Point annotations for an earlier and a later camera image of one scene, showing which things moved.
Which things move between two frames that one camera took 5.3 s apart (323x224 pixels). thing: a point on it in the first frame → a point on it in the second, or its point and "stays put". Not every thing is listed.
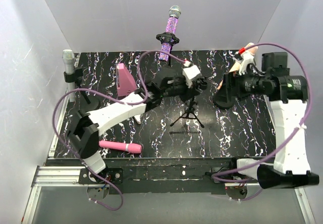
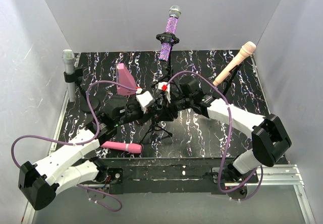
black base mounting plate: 161,176 stays put
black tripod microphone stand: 190,114 → 154,127
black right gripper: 230,81 → 168,109
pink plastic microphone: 128,147 stays put
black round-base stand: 224,101 → 234,70
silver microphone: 68,55 stays put
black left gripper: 189,92 → 149,113
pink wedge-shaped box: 125,81 stays put
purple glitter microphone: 174,13 stays put
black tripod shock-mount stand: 168,38 stays put
